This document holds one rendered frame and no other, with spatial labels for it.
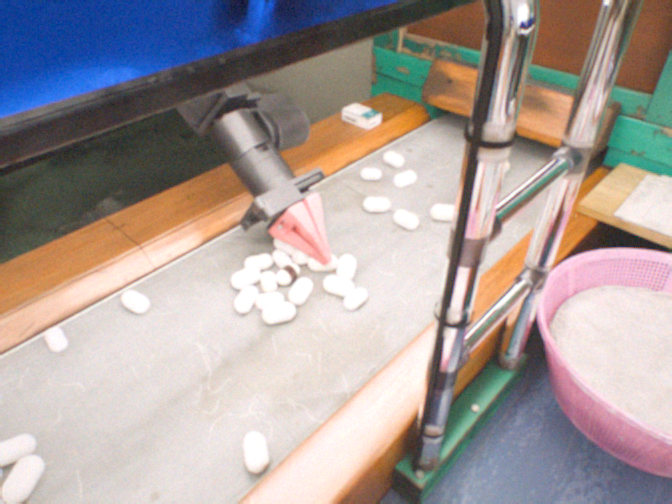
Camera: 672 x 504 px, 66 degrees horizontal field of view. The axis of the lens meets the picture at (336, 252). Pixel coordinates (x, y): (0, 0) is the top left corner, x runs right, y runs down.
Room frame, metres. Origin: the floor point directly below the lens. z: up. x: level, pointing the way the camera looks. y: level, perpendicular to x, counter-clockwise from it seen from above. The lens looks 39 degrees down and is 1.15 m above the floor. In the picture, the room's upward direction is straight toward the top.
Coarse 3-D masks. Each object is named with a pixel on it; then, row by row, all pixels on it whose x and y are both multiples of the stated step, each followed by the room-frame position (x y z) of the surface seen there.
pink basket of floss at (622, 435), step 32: (576, 256) 0.46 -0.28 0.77; (608, 256) 0.47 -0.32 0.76; (640, 256) 0.47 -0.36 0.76; (544, 288) 0.41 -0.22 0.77; (576, 288) 0.45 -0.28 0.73; (544, 320) 0.36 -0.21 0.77; (576, 384) 0.29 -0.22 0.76; (576, 416) 0.30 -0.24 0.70; (608, 416) 0.27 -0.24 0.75; (608, 448) 0.27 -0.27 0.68; (640, 448) 0.25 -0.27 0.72
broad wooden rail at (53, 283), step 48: (384, 96) 0.95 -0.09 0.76; (336, 144) 0.75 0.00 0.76; (384, 144) 0.79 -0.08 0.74; (192, 192) 0.61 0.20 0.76; (240, 192) 0.61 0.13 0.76; (96, 240) 0.50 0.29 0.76; (144, 240) 0.50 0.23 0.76; (192, 240) 0.52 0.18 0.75; (0, 288) 0.41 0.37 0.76; (48, 288) 0.41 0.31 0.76; (96, 288) 0.43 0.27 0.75; (0, 336) 0.36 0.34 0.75
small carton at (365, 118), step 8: (352, 104) 0.86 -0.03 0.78; (344, 112) 0.84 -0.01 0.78; (352, 112) 0.83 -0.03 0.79; (360, 112) 0.83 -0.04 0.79; (368, 112) 0.83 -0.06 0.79; (376, 112) 0.83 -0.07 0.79; (344, 120) 0.84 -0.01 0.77; (352, 120) 0.83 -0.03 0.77; (360, 120) 0.82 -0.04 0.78; (368, 120) 0.80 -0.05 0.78; (376, 120) 0.82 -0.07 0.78; (368, 128) 0.80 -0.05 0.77
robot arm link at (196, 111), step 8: (208, 96) 0.57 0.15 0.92; (216, 96) 0.57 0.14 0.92; (184, 104) 0.58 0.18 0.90; (192, 104) 0.58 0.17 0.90; (200, 104) 0.58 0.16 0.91; (208, 104) 0.58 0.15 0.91; (184, 112) 0.58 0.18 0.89; (192, 112) 0.58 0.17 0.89; (200, 112) 0.58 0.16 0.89; (208, 112) 0.58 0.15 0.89; (192, 120) 0.58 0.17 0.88; (200, 120) 0.59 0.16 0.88
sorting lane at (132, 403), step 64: (448, 128) 0.86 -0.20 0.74; (320, 192) 0.65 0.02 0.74; (384, 192) 0.65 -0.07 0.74; (448, 192) 0.65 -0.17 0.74; (192, 256) 0.50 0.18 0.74; (384, 256) 0.50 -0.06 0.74; (128, 320) 0.39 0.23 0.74; (192, 320) 0.39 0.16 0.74; (256, 320) 0.39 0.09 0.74; (320, 320) 0.39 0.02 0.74; (384, 320) 0.39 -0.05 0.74; (0, 384) 0.31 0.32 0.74; (64, 384) 0.31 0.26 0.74; (128, 384) 0.31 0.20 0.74; (192, 384) 0.31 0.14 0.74; (256, 384) 0.31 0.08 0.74; (320, 384) 0.31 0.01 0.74; (64, 448) 0.24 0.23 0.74; (128, 448) 0.24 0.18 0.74; (192, 448) 0.24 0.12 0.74
